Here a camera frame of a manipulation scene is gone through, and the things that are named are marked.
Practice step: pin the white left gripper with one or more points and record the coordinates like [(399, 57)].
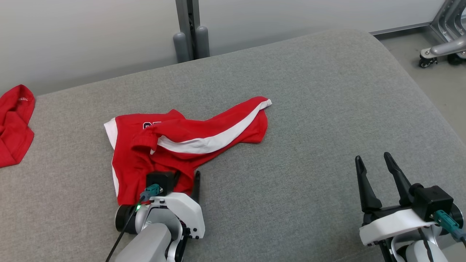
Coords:
[(185, 211)]

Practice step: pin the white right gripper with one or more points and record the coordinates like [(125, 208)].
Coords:
[(389, 223)]

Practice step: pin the red shorts white stripe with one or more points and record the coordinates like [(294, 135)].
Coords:
[(145, 160)]

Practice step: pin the red basketball jersey white sleeves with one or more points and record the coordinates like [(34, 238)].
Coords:
[(14, 127)]

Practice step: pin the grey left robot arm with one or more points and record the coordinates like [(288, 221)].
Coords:
[(149, 243)]

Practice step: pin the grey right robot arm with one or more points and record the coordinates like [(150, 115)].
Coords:
[(418, 253)]

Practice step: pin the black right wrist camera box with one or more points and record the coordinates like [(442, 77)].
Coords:
[(433, 202)]

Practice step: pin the grey cylindrical post bumper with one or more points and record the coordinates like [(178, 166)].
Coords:
[(181, 47), (202, 42)]

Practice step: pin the grey metal wall post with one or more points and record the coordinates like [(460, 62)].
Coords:
[(185, 25)]

